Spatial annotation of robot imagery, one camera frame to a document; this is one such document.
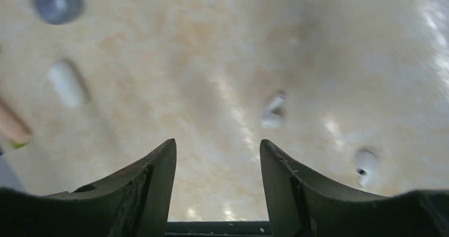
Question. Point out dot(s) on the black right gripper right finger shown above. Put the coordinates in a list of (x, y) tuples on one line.
[(303, 202)]

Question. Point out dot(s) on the white oval charging case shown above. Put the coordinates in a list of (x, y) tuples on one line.
[(68, 84)]

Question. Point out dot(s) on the white stem earbud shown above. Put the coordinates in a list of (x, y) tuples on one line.
[(366, 166), (272, 115)]

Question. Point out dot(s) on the lavender charging case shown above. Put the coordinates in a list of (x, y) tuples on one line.
[(58, 12)]

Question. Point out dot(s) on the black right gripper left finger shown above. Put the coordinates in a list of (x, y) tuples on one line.
[(133, 201)]

